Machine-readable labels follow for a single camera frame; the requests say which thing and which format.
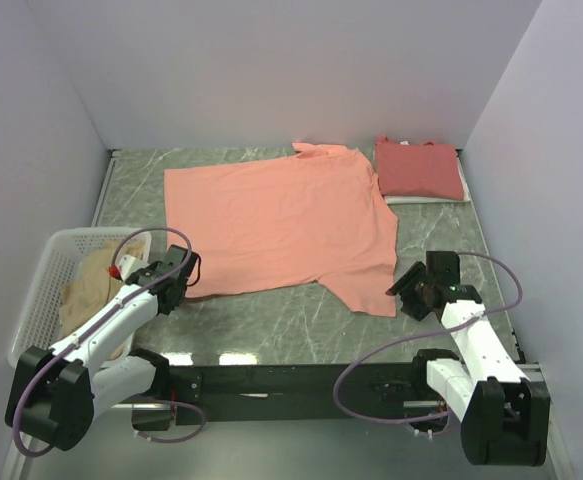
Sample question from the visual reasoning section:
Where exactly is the salmon pink t-shirt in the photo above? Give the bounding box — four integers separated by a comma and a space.
164, 143, 398, 317

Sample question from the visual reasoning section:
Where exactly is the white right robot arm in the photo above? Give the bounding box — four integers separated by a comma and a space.
387, 251, 550, 467

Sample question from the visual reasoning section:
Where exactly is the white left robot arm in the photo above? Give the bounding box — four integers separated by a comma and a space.
5, 245, 200, 458

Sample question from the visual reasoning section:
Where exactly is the beige t-shirt in basket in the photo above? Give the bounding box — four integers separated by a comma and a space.
59, 240, 122, 339

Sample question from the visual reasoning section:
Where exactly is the folded red t-shirt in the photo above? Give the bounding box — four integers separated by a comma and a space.
375, 136, 463, 200

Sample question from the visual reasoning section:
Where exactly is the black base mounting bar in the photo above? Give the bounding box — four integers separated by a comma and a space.
140, 363, 442, 422

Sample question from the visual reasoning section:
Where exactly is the white plastic laundry basket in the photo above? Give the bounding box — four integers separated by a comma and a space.
7, 227, 152, 366

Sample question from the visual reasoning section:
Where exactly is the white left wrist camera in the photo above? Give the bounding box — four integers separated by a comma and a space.
108, 254, 147, 281

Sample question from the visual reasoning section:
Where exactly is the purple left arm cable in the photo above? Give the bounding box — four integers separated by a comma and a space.
11, 227, 207, 457

